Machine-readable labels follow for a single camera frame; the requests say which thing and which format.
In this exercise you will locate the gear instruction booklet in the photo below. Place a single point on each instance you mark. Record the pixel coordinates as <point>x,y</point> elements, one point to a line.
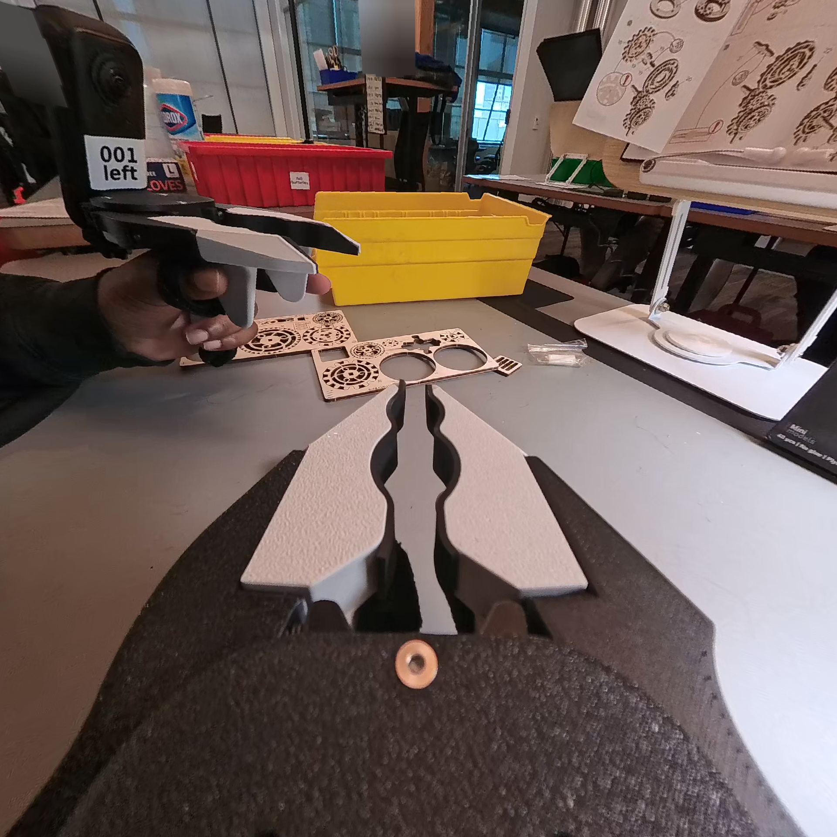
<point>686,65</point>

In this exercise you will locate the white wipes canister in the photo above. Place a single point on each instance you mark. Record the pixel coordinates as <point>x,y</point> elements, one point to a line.
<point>180,118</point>

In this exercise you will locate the blue glove box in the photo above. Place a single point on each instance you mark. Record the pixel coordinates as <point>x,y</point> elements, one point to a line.
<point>167,183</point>

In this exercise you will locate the black puzzle box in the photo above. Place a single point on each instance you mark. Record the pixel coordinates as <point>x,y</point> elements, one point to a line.
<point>811,431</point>

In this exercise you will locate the slotted wooden grille piece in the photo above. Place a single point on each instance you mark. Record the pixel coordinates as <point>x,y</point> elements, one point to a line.
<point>509,366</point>

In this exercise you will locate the yellow plastic bin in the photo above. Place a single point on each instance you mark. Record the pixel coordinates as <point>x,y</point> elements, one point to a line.
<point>425,274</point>

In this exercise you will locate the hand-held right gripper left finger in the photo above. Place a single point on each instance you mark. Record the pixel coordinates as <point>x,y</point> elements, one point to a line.
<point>314,523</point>

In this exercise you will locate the tall wooden work desk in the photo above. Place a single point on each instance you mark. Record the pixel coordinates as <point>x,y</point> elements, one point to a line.
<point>431,84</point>

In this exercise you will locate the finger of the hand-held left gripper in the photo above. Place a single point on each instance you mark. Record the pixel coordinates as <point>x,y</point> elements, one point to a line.
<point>288,222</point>
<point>248,245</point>

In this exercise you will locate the wooden sheet with round holes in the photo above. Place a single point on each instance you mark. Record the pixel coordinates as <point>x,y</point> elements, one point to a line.
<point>386,348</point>

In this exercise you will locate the red plastic bin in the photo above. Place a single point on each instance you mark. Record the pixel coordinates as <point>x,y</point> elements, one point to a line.
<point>261,173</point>

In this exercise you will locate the long wooden table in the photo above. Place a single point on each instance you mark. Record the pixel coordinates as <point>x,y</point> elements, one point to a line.
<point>588,196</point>

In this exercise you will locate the white book stand holder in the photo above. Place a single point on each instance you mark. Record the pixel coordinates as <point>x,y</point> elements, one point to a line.
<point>719,186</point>

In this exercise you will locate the clear plastic parts bag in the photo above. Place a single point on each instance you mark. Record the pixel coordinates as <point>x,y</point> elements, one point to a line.
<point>556,358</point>

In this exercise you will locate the person's left hand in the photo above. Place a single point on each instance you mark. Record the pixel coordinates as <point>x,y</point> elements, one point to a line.
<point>144,320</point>

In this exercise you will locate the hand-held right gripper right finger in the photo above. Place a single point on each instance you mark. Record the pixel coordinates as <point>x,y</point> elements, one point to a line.
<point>516,523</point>

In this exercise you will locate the wooden sheet with large gears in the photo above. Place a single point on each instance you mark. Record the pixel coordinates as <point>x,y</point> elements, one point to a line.
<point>295,320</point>

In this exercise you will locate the black softbox hood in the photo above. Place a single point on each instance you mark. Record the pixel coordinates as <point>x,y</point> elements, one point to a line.
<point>569,65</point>

